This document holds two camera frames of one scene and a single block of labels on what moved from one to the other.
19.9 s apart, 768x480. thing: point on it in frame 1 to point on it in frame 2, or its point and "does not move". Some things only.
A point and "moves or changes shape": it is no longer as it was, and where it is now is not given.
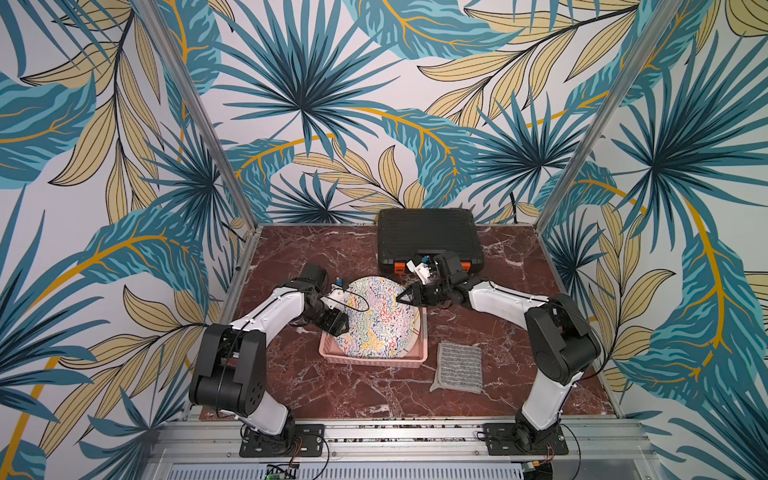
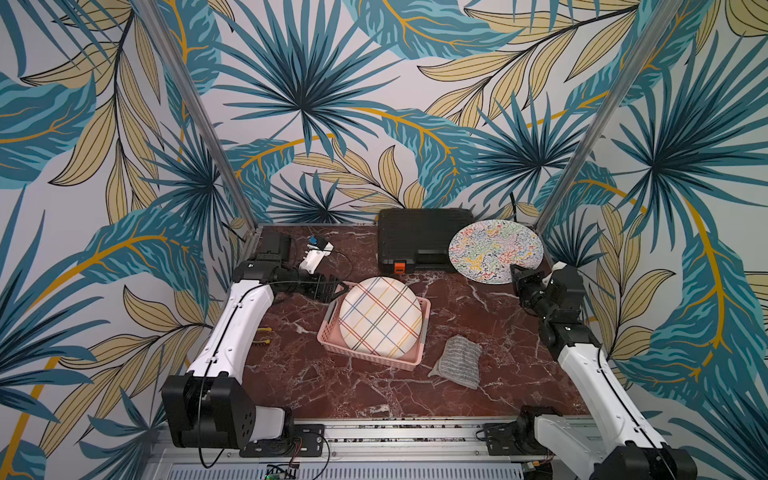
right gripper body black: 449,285 to 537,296
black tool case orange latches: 411,234 does not move
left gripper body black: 328,319 to 308,284
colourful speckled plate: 380,325 to 483,251
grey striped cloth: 459,367 moves or changes shape
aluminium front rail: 600,449 does not move
